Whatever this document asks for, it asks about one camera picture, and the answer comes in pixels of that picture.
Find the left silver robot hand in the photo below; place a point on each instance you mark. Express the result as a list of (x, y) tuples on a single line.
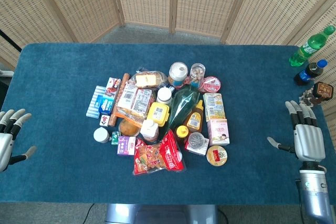
[(5, 140)]

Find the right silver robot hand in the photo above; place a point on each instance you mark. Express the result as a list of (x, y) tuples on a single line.
[(309, 140)]

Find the white round plastic cap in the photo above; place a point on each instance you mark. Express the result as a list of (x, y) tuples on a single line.
[(100, 134)]

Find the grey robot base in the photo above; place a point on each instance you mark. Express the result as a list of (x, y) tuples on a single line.
[(161, 213)]

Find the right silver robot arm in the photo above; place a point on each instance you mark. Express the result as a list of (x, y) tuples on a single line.
[(314, 192)]

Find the pink foil lid cup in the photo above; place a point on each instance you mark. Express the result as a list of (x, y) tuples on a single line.
[(211, 84)]

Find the white lid peanut butter jar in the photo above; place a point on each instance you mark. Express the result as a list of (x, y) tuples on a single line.
[(178, 74)]

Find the dark cola bottle blue cap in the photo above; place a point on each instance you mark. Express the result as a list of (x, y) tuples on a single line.
[(309, 72)]

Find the pink white medicine box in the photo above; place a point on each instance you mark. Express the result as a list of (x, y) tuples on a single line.
[(218, 132)]

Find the green soda bottle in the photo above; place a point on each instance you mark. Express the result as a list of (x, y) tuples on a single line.
[(309, 47)]

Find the blue white wafer pack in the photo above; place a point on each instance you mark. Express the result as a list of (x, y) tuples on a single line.
[(99, 104)]

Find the white mahjong tile box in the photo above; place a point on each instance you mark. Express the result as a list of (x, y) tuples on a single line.
[(104, 120)]

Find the yellow green drink carton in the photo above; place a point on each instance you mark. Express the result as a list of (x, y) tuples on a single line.
[(214, 106)]

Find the small green mint box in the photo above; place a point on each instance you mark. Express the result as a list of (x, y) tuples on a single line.
[(114, 138)]

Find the clear cup in white box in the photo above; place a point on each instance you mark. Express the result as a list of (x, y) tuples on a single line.
[(197, 142)]

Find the amber honey squeeze bottle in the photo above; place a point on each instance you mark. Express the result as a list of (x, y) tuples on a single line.
[(194, 119)]

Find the red white candy box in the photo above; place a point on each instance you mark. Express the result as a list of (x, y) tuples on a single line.
[(113, 86)]

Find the purple white small carton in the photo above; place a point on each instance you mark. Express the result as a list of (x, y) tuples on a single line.
[(126, 145)]

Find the long brown sausage stick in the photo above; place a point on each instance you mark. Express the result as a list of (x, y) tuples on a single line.
[(121, 87)]

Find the yellow cap sauce bottle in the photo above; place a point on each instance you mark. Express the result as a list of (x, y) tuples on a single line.
[(182, 134)]

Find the clear jar with snacks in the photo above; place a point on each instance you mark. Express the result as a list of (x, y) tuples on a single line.
[(197, 75)]

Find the dark green plastic bag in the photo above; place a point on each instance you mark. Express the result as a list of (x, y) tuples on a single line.
[(181, 106)]

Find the clear pack barcode labels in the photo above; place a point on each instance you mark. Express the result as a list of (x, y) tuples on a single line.
[(135, 99)]

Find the red snack bag white print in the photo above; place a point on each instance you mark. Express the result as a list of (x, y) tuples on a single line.
[(172, 153)]

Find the red peanut snack bag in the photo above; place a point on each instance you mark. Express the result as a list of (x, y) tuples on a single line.
[(147, 159)]

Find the white cap drink bottle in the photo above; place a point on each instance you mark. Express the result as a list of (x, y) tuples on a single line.
[(149, 129)]

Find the blue carpet table cover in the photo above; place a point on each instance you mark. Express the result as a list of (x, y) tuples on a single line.
[(168, 176)]

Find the yellow lidded plastic box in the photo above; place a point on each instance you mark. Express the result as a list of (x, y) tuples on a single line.
[(158, 113)]

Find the sliced bread clear bag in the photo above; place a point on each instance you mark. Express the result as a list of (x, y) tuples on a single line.
[(149, 79)]

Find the bamboo folding screen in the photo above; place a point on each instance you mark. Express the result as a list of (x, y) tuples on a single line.
[(168, 1)]

